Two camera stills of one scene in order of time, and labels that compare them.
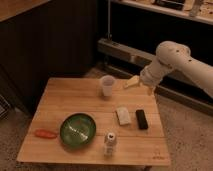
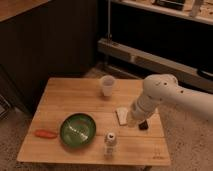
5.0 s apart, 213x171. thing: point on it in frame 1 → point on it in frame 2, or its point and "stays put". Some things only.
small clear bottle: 110,145 stays put
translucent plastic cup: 107,85 stays put
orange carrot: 45,134 stays put
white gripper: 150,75 → 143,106
